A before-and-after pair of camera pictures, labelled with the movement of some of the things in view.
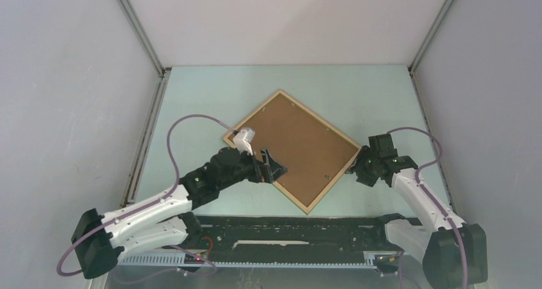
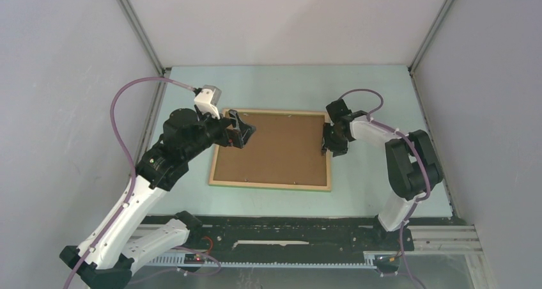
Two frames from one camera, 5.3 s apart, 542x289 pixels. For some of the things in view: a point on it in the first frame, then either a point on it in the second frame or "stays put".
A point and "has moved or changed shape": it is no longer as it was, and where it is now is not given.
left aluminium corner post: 139,29 stays put
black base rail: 291,239 stays put
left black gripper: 270,170 → 240,133
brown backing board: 310,152 has moved or changed shape
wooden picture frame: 229,138 → 284,153
